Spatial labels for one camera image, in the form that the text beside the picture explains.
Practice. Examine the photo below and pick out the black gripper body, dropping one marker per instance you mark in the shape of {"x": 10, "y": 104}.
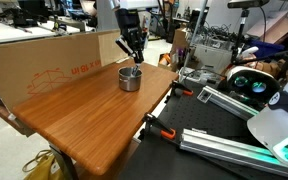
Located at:
{"x": 130, "y": 25}

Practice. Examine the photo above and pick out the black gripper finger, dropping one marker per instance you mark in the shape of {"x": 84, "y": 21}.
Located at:
{"x": 125, "y": 45}
{"x": 142, "y": 55}

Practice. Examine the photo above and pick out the black marker pen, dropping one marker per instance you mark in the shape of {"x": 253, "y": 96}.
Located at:
{"x": 135, "y": 72}

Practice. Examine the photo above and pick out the small steel pot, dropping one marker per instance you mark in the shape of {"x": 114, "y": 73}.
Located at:
{"x": 129, "y": 82}

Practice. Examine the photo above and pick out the small cardboard box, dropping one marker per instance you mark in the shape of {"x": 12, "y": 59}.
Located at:
{"x": 180, "y": 39}

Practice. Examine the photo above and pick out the black clamp orange trigger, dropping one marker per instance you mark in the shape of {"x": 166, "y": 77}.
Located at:
{"x": 166, "y": 134}
{"x": 180, "y": 88}

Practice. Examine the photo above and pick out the silver metal pole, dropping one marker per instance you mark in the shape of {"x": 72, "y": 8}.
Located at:
{"x": 195, "y": 40}

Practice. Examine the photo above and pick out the white equipment box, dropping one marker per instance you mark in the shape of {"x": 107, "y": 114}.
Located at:
{"x": 214, "y": 56}

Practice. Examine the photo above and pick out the black perforated breadboard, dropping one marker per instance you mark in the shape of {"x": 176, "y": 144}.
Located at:
{"x": 197, "y": 115}

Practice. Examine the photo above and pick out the white handheld controller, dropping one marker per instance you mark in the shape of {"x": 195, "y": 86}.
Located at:
{"x": 250, "y": 51}

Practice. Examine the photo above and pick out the white workbench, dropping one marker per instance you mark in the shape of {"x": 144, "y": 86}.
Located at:
{"x": 17, "y": 32}

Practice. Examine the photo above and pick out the white VR headset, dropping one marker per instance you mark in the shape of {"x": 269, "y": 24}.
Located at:
{"x": 250, "y": 78}

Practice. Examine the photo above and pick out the blue storage bin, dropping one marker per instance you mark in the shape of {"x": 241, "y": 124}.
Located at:
{"x": 267, "y": 49}

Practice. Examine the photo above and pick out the black table leg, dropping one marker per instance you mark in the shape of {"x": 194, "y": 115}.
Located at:
{"x": 66, "y": 163}

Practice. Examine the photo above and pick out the flat cardboard sheet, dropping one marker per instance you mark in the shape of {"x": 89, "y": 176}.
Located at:
{"x": 272, "y": 26}

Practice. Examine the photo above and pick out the small white tape piece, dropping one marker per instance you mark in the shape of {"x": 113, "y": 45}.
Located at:
{"x": 11, "y": 117}

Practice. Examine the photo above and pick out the yellow bag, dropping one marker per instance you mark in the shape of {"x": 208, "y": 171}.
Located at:
{"x": 47, "y": 168}

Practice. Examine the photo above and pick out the aluminium extrusion rail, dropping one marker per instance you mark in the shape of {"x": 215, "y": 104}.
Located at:
{"x": 224, "y": 148}
{"x": 227, "y": 104}

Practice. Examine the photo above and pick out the black camera tripod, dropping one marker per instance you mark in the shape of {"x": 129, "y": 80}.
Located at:
{"x": 239, "y": 36}

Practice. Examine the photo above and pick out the brown cardboard wall red print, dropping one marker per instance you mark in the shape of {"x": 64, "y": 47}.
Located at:
{"x": 24, "y": 63}

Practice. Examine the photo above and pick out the black stereo camera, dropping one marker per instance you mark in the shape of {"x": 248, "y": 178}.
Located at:
{"x": 247, "y": 3}

